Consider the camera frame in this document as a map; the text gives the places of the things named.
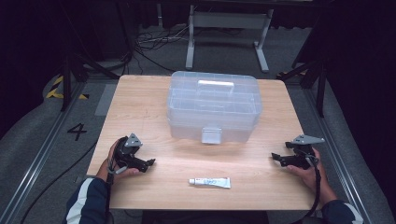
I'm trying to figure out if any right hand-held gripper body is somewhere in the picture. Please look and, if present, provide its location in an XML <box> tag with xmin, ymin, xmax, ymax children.
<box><xmin>289</xmin><ymin>133</ymin><xmax>326</xmax><ymax>171</ymax></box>

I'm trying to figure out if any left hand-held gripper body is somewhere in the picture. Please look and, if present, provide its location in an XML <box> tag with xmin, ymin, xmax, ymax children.
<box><xmin>113</xmin><ymin>133</ymin><xmax>148</xmax><ymax>170</ymax></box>

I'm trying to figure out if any white ointment tube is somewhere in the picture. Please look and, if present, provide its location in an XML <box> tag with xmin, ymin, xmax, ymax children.
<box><xmin>189</xmin><ymin>176</ymin><xmax>232</xmax><ymax>189</ymax></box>

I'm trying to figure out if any clear plastic storage box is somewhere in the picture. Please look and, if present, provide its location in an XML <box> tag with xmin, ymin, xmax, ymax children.
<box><xmin>166</xmin><ymin>70</ymin><xmax>263</xmax><ymax>146</ymax></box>

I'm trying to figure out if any person's left hand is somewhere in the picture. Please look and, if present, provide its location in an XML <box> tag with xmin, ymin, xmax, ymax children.
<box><xmin>96</xmin><ymin>138</ymin><xmax>141</xmax><ymax>183</ymax></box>

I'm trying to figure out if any person's right hand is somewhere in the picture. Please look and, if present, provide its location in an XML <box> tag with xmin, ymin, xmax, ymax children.
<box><xmin>286</xmin><ymin>147</ymin><xmax>339</xmax><ymax>206</ymax></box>

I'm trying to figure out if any black metal stand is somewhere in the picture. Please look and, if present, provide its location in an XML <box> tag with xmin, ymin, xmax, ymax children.
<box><xmin>60</xmin><ymin>50</ymin><xmax>121</xmax><ymax>113</ymax></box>
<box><xmin>276</xmin><ymin>59</ymin><xmax>329</xmax><ymax>119</ymax></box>

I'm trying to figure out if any yellow black floor tape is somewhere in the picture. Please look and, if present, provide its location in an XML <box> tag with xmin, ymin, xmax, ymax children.
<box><xmin>45</xmin><ymin>75</ymin><xmax>90</xmax><ymax>101</ymax></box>

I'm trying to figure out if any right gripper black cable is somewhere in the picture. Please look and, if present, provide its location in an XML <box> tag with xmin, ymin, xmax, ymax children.
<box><xmin>290</xmin><ymin>153</ymin><xmax>322</xmax><ymax>224</ymax></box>

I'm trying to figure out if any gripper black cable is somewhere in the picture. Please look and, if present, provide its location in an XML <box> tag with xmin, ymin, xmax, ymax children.
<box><xmin>290</xmin><ymin>153</ymin><xmax>322</xmax><ymax>224</ymax></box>
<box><xmin>105</xmin><ymin>158</ymin><xmax>129</xmax><ymax>224</ymax></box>

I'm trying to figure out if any metal floor rail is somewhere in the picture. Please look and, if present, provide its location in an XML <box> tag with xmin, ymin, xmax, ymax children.
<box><xmin>0</xmin><ymin>81</ymin><xmax>87</xmax><ymax>224</ymax></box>
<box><xmin>302</xmin><ymin>87</ymin><xmax>374</xmax><ymax>224</ymax></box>

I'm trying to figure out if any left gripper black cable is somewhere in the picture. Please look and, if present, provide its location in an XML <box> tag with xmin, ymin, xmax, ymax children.
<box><xmin>105</xmin><ymin>158</ymin><xmax>129</xmax><ymax>224</ymax></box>

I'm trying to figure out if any black floor cable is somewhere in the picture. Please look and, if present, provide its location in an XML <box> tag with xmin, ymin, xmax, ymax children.
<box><xmin>19</xmin><ymin>140</ymin><xmax>99</xmax><ymax>224</ymax></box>

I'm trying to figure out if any bundle of floor cables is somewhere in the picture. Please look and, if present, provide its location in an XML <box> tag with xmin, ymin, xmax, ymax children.
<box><xmin>134</xmin><ymin>25</ymin><xmax>191</xmax><ymax>73</ymax></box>

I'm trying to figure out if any grey metal desk frame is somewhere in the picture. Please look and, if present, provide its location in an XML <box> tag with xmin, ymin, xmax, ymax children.
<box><xmin>185</xmin><ymin>4</ymin><xmax>275</xmax><ymax>74</ymax></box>

